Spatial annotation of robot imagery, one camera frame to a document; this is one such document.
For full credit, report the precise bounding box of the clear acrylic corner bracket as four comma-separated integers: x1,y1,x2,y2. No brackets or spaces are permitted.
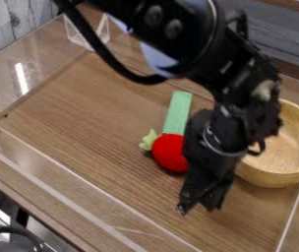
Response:
62,14,110,51

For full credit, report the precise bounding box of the wooden bowl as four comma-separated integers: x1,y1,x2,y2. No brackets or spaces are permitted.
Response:
236,99,299,188

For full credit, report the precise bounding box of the clear acrylic tray wall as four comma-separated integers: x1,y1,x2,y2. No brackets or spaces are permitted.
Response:
0,127,200,252

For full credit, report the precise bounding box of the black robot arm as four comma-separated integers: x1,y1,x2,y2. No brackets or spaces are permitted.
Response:
53,0,283,215

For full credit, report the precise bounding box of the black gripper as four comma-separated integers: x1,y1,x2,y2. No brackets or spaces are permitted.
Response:
176,109,247,216

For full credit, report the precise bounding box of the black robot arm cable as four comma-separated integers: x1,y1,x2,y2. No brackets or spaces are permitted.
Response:
58,0,171,86

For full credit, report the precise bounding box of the red plush strawberry toy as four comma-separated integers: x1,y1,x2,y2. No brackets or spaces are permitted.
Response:
138,129,187,173

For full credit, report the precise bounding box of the black metal table frame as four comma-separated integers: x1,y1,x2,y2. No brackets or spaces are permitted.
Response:
10,206,77,252

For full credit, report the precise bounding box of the green rectangular block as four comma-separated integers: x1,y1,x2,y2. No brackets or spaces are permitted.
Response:
163,92,192,135

